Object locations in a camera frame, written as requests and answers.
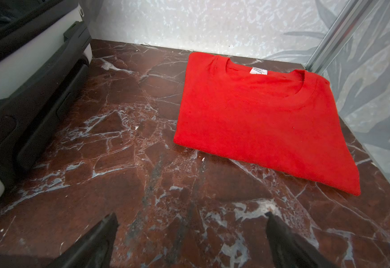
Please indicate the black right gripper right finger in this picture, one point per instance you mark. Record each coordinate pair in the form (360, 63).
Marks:
(289, 249)

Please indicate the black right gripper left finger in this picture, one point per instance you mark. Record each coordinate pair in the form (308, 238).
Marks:
(93, 250)

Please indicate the red t-shirt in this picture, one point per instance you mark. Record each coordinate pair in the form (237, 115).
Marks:
(283, 121)

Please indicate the white black suitcase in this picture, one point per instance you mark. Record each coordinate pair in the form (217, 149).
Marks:
(45, 52)

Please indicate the aluminium frame post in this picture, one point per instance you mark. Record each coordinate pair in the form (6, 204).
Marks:
(347, 22)

